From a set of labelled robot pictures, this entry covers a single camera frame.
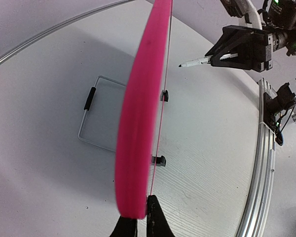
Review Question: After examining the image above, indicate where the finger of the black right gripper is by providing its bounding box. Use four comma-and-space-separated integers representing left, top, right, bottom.
205, 32, 239, 58

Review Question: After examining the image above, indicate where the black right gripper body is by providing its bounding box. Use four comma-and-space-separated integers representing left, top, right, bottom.
222, 0, 296, 73

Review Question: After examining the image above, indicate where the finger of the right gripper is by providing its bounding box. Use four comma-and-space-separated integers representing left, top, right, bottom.
211, 37, 255, 70

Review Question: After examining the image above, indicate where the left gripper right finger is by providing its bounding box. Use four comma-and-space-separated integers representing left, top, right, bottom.
146, 195, 175, 237

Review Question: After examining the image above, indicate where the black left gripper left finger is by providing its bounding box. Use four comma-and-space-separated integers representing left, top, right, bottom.
110, 216, 138, 237

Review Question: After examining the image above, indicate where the green whiteboard marker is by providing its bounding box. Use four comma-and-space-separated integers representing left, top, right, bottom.
178, 52, 239, 69

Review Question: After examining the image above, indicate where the pink-framed whiteboard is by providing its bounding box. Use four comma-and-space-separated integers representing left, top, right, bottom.
114, 0, 173, 219

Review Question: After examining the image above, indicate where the left whiteboard stand foot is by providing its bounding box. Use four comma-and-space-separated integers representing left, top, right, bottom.
151, 156, 166, 167

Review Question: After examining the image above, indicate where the whiteboard stand foot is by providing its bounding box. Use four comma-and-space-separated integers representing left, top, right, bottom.
160, 90, 169, 102
151, 156, 166, 167

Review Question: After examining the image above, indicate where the right whiteboard stand foot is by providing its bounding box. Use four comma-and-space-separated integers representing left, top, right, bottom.
160, 90, 169, 102

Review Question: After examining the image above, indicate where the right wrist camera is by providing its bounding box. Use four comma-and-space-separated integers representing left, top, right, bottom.
221, 0, 262, 30

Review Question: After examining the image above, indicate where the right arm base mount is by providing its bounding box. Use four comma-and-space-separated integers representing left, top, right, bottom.
262, 82, 296, 146

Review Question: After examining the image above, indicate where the aluminium front rail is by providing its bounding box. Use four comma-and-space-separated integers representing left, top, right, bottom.
235, 79, 276, 237

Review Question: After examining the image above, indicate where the wire whiteboard back stand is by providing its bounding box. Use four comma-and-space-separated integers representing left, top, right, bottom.
77, 76, 126, 152

